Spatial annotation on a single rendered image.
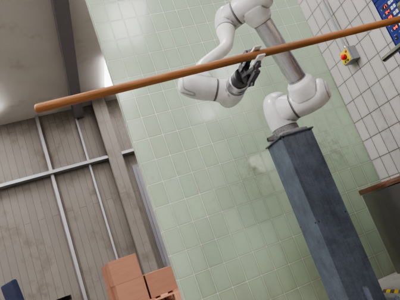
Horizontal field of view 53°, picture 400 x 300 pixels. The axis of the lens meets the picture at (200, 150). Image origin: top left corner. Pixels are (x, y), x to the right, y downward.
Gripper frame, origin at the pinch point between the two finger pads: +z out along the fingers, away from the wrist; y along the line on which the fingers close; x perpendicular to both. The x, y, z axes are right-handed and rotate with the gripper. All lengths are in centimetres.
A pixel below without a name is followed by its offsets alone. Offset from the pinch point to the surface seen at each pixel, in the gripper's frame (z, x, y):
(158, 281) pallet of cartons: -499, 3, 83
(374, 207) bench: -69, -71, 70
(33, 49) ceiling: -489, 83, -325
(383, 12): -53, -122, -34
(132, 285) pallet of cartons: -493, 41, 75
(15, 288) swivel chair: -279, 149, 38
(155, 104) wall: -125, 12, -40
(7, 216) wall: -752, 222, -129
